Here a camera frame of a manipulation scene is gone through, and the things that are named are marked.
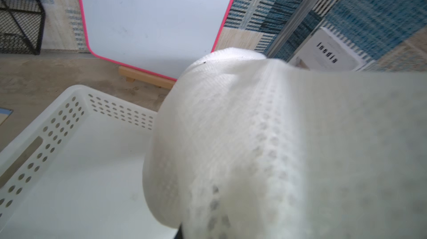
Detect white Inedia wall calendar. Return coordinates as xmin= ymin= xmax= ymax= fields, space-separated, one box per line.
xmin=288 ymin=28 xmax=367 ymax=72

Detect pink framed whiteboard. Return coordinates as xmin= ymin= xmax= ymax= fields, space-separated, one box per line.
xmin=79 ymin=0 xmax=233 ymax=80

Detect wooden whiteboard stand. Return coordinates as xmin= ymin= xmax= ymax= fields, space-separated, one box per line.
xmin=119 ymin=66 xmax=176 ymax=89

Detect white perforated plastic basket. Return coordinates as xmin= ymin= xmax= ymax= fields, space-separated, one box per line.
xmin=1 ymin=85 xmax=177 ymax=239

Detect black mesh shelf rack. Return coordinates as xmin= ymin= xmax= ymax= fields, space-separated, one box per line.
xmin=1 ymin=0 xmax=46 ymax=55

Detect white mesh laundry bag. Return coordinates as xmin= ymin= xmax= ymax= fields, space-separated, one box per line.
xmin=142 ymin=48 xmax=427 ymax=239

